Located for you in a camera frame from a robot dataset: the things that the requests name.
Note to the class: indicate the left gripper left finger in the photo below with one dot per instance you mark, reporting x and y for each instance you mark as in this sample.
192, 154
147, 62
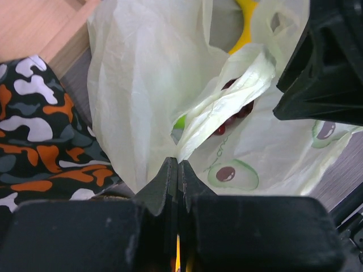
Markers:
158, 234

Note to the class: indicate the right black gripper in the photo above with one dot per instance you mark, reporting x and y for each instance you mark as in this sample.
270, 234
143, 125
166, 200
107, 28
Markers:
323, 78

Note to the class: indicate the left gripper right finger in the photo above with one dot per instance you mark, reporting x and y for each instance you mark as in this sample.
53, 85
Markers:
189, 187

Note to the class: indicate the green avocado print plastic bag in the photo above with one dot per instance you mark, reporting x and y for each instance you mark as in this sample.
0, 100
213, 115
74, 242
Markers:
152, 63

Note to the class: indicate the green fake lime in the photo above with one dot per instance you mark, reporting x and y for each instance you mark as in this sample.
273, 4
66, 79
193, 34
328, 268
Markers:
180, 124

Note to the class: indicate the dark fake grapes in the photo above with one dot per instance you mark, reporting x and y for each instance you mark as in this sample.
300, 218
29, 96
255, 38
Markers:
244, 112

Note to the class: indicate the orange grey camouflage garment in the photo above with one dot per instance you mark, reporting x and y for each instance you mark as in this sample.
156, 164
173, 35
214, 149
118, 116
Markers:
47, 150

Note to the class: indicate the wooden clothes rack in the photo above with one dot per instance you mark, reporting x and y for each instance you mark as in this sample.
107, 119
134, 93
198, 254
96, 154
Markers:
56, 31

